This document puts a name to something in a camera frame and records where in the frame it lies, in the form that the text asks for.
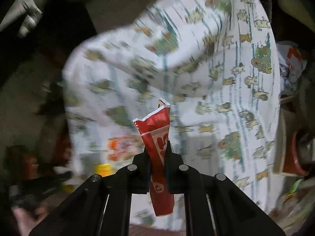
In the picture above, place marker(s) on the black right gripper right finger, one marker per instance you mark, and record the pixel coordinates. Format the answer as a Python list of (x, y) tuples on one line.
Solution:
[(214, 205)]

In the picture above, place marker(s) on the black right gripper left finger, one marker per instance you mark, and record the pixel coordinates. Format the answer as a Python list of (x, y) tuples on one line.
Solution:
[(101, 205)]

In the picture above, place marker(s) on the red snack wrapper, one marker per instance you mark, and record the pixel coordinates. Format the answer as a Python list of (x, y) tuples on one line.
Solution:
[(154, 130)]

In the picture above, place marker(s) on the white cat-print trash bag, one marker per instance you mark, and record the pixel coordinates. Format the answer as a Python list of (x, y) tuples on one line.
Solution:
[(214, 61)]

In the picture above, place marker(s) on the yellow container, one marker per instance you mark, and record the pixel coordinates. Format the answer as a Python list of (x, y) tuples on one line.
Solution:
[(104, 169)]

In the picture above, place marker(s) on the red bowl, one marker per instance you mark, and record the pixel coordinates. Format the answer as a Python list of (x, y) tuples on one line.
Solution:
[(291, 166)]

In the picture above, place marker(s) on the white red plastic bag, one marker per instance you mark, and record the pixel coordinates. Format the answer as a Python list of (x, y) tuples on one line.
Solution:
[(292, 64)]

